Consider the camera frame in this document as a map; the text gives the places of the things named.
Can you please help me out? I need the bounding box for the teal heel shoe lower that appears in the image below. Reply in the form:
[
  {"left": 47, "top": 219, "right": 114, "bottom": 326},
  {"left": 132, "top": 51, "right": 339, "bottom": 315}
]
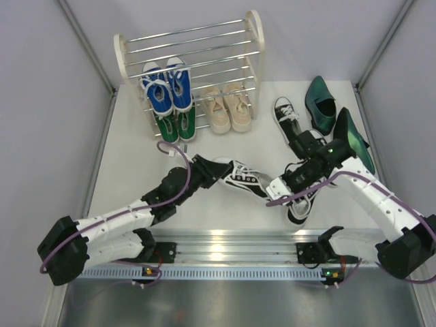
[{"left": 333, "top": 107, "right": 375, "bottom": 174}]

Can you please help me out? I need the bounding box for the blue sneaker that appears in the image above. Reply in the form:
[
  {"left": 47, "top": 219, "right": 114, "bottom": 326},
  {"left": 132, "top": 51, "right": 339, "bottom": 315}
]
[
  {"left": 140, "top": 61, "right": 173, "bottom": 116},
  {"left": 166, "top": 57, "right": 193, "bottom": 112}
]

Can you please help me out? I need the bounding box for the teal heel shoe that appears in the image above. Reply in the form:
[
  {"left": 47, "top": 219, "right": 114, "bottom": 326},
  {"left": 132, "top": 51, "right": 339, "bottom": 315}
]
[
  {"left": 333, "top": 107, "right": 375, "bottom": 174},
  {"left": 305, "top": 76, "right": 337, "bottom": 136}
]

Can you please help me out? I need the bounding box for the perforated cable tray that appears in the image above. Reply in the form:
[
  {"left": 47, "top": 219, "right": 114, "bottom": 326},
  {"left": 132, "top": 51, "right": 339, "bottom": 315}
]
[{"left": 69, "top": 265, "right": 328, "bottom": 281}]

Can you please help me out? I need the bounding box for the teal heel shoe upper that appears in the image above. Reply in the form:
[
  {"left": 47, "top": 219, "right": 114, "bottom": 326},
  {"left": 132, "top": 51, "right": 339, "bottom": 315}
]
[{"left": 305, "top": 76, "right": 337, "bottom": 136}]

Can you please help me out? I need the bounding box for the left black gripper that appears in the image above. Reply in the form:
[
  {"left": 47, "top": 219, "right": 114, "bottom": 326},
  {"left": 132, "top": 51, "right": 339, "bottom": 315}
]
[{"left": 174, "top": 155, "right": 231, "bottom": 206}]

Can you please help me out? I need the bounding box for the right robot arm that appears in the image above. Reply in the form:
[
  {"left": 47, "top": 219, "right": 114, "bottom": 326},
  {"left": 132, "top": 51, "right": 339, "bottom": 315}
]
[{"left": 266, "top": 131, "right": 435, "bottom": 280}]

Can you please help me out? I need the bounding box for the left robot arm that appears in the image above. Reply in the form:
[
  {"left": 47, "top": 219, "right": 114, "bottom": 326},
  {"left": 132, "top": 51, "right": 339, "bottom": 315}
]
[{"left": 37, "top": 155, "right": 232, "bottom": 286}]

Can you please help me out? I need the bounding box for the green sneaker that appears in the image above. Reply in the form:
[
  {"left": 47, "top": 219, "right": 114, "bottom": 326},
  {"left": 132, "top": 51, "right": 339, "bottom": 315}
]
[
  {"left": 176, "top": 104, "right": 197, "bottom": 142},
  {"left": 153, "top": 113, "right": 179, "bottom": 143}
]

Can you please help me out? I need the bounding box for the aluminium mounting rail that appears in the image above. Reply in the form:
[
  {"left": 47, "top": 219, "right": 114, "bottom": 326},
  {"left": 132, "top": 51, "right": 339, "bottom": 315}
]
[{"left": 57, "top": 228, "right": 379, "bottom": 267}]

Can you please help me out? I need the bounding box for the white metal shoe rack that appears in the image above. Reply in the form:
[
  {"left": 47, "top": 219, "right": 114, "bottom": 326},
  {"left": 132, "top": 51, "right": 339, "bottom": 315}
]
[{"left": 114, "top": 10, "right": 266, "bottom": 139}]

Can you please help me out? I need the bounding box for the black white sneaker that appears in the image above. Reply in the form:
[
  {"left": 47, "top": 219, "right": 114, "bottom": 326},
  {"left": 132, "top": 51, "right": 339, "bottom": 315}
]
[
  {"left": 213, "top": 157, "right": 272, "bottom": 202},
  {"left": 287, "top": 190, "right": 319, "bottom": 228}
]

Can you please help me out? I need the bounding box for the beige lace sneaker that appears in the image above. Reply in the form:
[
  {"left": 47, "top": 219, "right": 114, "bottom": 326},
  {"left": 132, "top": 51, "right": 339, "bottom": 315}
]
[
  {"left": 200, "top": 87, "right": 231, "bottom": 134},
  {"left": 223, "top": 82, "right": 251, "bottom": 133}
]

